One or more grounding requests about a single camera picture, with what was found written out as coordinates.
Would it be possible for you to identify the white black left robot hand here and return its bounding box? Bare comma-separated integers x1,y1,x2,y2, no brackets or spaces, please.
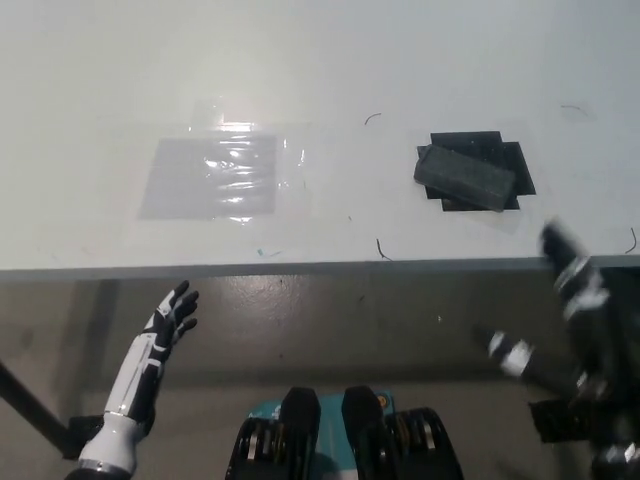
102,279,200,424

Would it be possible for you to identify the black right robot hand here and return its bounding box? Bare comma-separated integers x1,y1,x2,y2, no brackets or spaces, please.
473,217,640,402

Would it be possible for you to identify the dark grey whiteboard eraser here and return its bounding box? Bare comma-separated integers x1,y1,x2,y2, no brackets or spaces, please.
412,144,518,214

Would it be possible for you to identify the black tape marked spot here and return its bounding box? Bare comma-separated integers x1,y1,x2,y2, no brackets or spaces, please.
416,131,538,212

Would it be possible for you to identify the black table leg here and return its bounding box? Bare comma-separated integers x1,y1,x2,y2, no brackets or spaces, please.
0,355,69,451

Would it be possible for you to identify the clear plastic bag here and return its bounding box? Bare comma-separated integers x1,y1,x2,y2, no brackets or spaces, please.
138,135,279,222

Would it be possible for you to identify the clear plastic film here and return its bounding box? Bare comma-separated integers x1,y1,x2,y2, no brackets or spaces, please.
185,98,310,227

